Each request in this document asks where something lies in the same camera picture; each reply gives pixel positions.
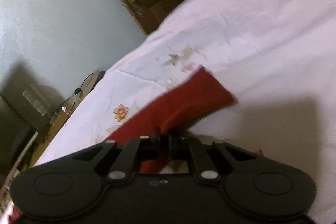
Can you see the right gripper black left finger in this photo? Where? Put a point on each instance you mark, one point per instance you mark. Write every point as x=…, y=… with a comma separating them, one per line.
x=152, y=150

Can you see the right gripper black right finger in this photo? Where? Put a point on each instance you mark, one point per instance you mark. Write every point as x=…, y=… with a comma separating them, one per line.
x=179, y=149

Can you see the red knitted garment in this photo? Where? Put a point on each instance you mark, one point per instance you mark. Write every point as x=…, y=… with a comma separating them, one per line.
x=201, y=95

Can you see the wooden TV cabinet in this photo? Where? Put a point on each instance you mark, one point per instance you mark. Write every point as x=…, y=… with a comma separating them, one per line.
x=62, y=114

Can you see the grey speaker box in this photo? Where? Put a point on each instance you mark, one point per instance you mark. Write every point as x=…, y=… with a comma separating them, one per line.
x=24, y=110

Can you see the pink floral bed sheet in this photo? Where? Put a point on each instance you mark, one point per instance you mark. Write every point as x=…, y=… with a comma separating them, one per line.
x=267, y=158

